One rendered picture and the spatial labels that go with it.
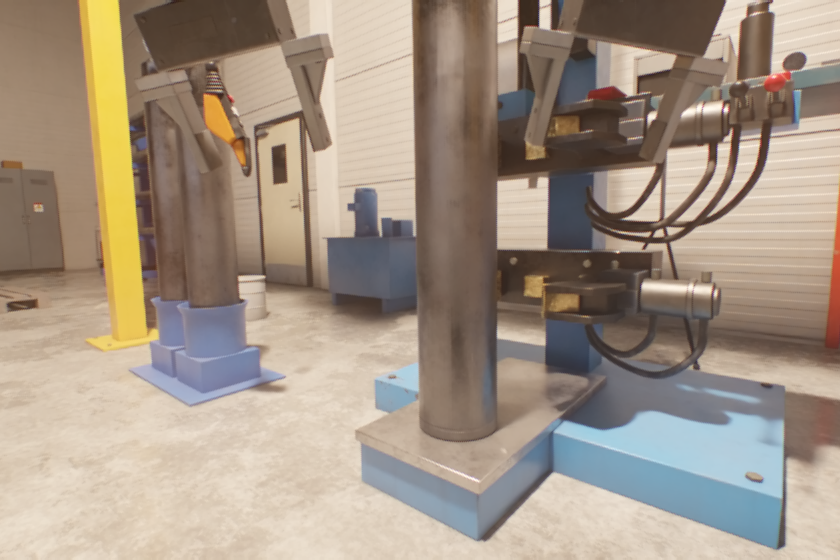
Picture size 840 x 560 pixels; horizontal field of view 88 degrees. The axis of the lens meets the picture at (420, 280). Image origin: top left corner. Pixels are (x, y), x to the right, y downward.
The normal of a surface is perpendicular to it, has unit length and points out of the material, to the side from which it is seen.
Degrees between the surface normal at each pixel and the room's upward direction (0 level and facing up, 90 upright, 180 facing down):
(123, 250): 90
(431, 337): 90
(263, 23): 114
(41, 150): 90
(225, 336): 90
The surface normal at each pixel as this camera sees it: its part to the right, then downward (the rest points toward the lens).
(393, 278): 0.77, 0.06
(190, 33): -0.12, 0.50
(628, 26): 0.09, 0.50
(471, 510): -0.65, 0.10
